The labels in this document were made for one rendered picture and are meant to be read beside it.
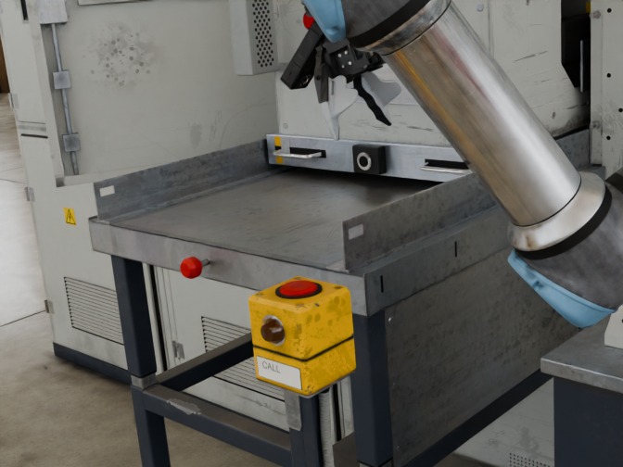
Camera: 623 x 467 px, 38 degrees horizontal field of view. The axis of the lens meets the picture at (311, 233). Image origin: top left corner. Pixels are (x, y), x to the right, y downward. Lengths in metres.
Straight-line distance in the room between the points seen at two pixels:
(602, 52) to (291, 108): 0.57
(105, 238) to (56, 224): 1.49
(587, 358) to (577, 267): 0.20
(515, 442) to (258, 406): 0.80
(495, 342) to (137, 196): 0.66
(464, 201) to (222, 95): 0.79
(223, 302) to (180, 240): 1.07
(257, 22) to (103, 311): 1.52
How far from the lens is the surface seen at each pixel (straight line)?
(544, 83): 1.62
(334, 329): 0.95
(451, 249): 1.30
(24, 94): 3.05
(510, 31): 1.52
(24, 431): 2.86
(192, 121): 2.00
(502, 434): 2.02
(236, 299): 2.42
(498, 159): 0.92
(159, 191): 1.65
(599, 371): 1.12
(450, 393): 1.41
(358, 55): 1.29
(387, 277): 1.19
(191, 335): 2.63
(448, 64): 0.87
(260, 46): 1.68
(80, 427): 2.81
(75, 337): 3.18
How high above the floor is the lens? 1.22
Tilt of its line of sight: 16 degrees down
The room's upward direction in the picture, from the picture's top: 5 degrees counter-clockwise
